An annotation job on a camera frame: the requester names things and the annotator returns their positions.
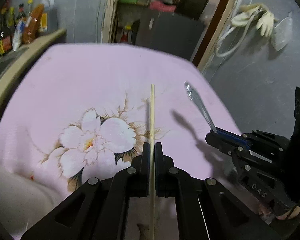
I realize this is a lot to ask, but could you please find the thin wooden chopstick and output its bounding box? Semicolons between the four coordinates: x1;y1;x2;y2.
149;84;155;240

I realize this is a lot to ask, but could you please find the steel spoon bowl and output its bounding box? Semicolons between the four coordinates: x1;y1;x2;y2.
184;81;217;133

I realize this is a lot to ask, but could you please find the right hand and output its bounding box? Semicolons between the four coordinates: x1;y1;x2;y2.
258;204;300;221

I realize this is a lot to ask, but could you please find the white plastic utensil holder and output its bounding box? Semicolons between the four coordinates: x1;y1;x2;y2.
0;167;63;239

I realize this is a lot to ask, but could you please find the pink floral tablecloth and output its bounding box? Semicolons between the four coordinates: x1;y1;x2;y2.
0;44;258;211

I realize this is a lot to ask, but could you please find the dark cabinet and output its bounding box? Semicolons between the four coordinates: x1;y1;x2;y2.
135;9;205;60

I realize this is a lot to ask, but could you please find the clear plastic bag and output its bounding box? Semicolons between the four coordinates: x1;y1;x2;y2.
270;12;293;51

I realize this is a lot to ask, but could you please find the white rubber glove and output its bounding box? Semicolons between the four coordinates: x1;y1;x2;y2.
231;3;278;37

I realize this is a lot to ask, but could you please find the wooden counter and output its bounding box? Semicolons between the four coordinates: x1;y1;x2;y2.
0;28;66;108

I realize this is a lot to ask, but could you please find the condiment bottles group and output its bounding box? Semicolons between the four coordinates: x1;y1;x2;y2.
0;0;58;56

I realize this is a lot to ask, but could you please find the white hose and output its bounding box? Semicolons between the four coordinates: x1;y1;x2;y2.
214;7;262;58

